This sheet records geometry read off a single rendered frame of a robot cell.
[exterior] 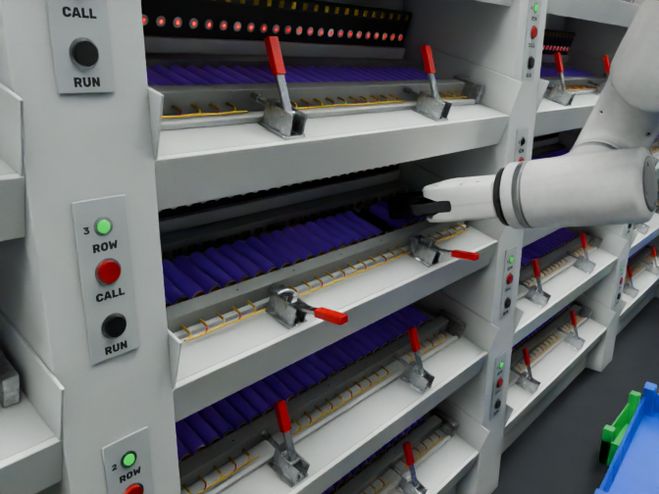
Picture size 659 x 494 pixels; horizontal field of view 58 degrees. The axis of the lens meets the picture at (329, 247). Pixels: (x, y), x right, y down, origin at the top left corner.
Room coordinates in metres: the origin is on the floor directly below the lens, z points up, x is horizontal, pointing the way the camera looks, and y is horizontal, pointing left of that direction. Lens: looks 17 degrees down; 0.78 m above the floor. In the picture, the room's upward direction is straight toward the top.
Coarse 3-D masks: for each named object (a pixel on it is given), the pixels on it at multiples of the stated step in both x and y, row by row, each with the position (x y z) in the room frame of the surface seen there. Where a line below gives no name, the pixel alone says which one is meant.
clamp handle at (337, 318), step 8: (296, 296) 0.57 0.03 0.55; (296, 304) 0.57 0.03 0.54; (304, 304) 0.57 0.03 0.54; (312, 312) 0.55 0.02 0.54; (320, 312) 0.54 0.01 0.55; (328, 312) 0.54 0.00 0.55; (336, 312) 0.54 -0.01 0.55; (328, 320) 0.54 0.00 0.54; (336, 320) 0.53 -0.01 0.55; (344, 320) 0.53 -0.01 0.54
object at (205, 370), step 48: (288, 192) 0.80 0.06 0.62; (336, 192) 0.87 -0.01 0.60; (480, 240) 0.89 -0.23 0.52; (336, 288) 0.66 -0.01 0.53; (384, 288) 0.68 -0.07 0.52; (432, 288) 0.78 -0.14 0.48; (192, 336) 0.52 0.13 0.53; (240, 336) 0.53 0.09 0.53; (288, 336) 0.55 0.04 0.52; (336, 336) 0.62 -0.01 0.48; (192, 384) 0.46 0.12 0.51; (240, 384) 0.51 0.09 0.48
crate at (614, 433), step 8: (632, 392) 1.19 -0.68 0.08; (632, 400) 1.18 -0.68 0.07; (632, 408) 1.18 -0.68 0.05; (624, 416) 1.16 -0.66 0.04; (632, 416) 1.18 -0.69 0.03; (616, 424) 1.11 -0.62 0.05; (624, 424) 1.17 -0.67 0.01; (608, 432) 1.04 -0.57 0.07; (616, 432) 1.12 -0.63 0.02; (624, 432) 1.15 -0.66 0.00; (608, 440) 1.04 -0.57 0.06; (616, 440) 1.12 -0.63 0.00; (600, 448) 1.05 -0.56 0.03; (608, 448) 1.04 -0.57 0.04; (616, 448) 1.03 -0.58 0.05; (600, 456) 1.05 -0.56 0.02; (608, 456) 1.04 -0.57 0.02; (608, 464) 1.04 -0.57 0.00
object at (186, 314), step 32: (416, 224) 0.83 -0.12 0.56; (448, 224) 0.88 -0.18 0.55; (320, 256) 0.68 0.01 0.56; (352, 256) 0.70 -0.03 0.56; (384, 256) 0.74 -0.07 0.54; (224, 288) 0.57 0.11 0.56; (256, 288) 0.58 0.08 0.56; (320, 288) 0.64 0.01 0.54; (192, 320) 0.52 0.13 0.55; (224, 320) 0.54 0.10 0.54
